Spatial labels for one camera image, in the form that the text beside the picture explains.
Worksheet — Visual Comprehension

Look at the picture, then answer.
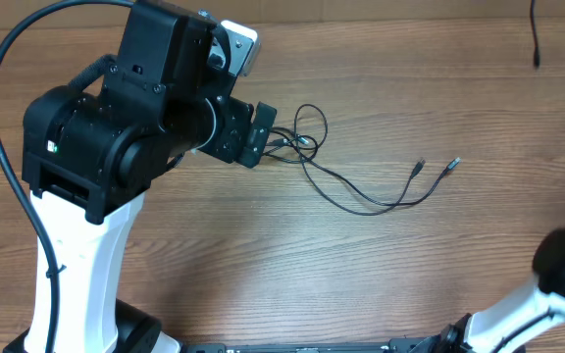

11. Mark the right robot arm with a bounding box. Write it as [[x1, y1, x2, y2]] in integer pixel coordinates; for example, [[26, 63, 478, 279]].
[[431, 227, 565, 352]]

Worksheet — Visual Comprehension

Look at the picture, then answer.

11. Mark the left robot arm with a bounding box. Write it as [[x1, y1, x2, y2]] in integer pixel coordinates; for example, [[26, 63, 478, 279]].
[[9, 1, 277, 352]]

